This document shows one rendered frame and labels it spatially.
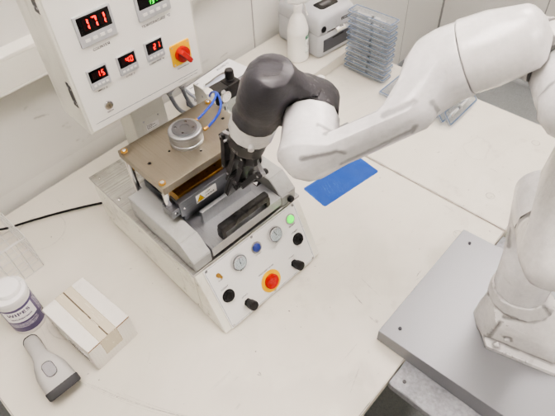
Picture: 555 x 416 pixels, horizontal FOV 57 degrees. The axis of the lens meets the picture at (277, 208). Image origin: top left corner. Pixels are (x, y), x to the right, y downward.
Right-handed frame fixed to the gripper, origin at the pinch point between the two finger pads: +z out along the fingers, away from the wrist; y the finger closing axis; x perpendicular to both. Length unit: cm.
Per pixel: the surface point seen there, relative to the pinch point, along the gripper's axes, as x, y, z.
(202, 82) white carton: 38, -50, 43
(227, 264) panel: -7.8, 10.9, 15.7
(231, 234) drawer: -4.3, 7.0, 9.9
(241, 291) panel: -7.5, 17.3, 21.8
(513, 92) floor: 229, 19, 104
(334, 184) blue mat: 41, 9, 32
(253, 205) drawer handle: 3.3, 5.3, 6.1
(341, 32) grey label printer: 94, -37, 36
